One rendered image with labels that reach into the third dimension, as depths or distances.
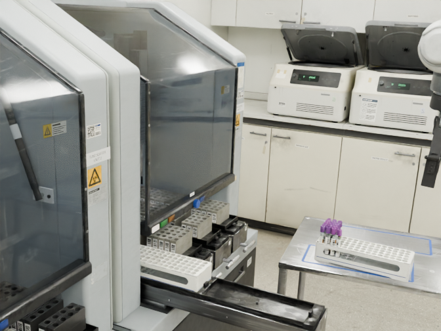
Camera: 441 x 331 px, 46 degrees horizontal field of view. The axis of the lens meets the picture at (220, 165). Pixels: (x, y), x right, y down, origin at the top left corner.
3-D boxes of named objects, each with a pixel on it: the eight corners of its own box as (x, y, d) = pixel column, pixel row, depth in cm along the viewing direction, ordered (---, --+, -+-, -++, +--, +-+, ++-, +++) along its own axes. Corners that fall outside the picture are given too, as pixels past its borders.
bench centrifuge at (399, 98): (346, 125, 355) (358, 19, 336) (363, 111, 410) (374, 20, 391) (434, 135, 333) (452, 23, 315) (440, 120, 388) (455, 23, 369)
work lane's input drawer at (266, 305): (98, 291, 163) (97, 265, 161) (124, 273, 176) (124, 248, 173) (329, 362, 134) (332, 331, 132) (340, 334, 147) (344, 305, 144)
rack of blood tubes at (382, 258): (313, 259, 172) (315, 242, 170) (322, 248, 181) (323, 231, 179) (407, 282, 159) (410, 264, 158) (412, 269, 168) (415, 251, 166)
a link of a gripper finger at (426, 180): (440, 159, 123) (440, 160, 122) (434, 187, 125) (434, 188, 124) (426, 157, 124) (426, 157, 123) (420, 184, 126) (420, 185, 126)
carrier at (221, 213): (224, 216, 206) (225, 201, 204) (229, 217, 205) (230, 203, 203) (210, 226, 196) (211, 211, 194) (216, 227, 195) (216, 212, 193)
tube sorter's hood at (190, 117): (14, 204, 170) (-1, -1, 152) (124, 162, 223) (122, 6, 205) (149, 237, 149) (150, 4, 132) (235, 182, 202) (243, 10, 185)
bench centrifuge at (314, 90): (265, 115, 380) (271, 22, 362) (293, 104, 433) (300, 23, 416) (340, 124, 356) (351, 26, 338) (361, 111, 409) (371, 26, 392)
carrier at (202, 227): (207, 229, 193) (207, 214, 191) (212, 230, 192) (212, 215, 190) (191, 240, 182) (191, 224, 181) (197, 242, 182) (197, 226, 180)
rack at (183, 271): (111, 272, 162) (110, 253, 160) (129, 259, 171) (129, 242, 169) (196, 295, 150) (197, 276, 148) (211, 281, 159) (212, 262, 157)
